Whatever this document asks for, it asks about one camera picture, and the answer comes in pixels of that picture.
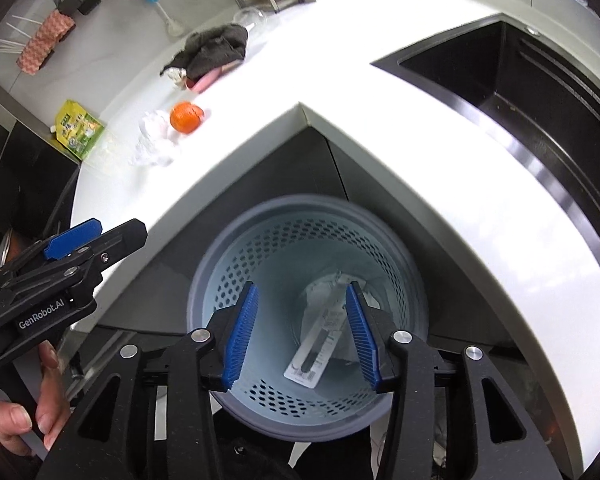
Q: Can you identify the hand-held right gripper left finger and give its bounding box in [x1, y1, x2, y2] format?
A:
[35, 281, 260, 480]

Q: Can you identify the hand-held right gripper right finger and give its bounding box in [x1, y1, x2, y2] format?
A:
[344, 281, 566, 480]

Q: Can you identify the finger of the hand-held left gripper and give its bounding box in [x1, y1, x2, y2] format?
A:
[0, 218, 104, 288]
[10, 218, 149, 306]

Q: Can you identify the light blue perforated bin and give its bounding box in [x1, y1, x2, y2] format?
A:
[186, 194, 429, 443]

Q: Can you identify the clear plastic cup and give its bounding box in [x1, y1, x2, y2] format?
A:
[233, 7, 269, 29]

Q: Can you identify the person's left hand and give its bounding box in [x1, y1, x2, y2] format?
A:
[0, 340, 72, 458]

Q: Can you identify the clear plastic wrapper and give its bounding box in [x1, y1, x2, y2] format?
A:
[305, 274, 382, 367]

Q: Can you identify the long white blister package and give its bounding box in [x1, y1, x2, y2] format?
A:
[283, 272, 353, 388]

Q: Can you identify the crumpled clear plastic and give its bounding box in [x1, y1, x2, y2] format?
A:
[129, 109, 182, 169]

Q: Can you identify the yellow green pouch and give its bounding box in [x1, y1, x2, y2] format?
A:
[50, 99, 106, 162]

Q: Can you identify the orange tangerine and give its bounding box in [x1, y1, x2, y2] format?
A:
[170, 101, 205, 135]

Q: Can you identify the crumpled white paper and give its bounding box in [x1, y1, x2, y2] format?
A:
[160, 66, 189, 90]

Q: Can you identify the pink rag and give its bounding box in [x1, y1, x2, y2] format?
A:
[186, 62, 239, 94]

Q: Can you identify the pink patterned cloth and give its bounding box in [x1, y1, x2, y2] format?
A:
[15, 11, 76, 77]

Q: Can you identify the bundle of white chopsticks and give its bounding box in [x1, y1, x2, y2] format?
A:
[0, 14, 47, 55]

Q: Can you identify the dark grey cloth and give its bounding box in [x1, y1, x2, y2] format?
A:
[160, 23, 250, 84]

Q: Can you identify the white brush with blue sponge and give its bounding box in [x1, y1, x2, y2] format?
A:
[142, 0, 185, 39]

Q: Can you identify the dark kitchen sink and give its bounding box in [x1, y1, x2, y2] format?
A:
[370, 13, 600, 263]

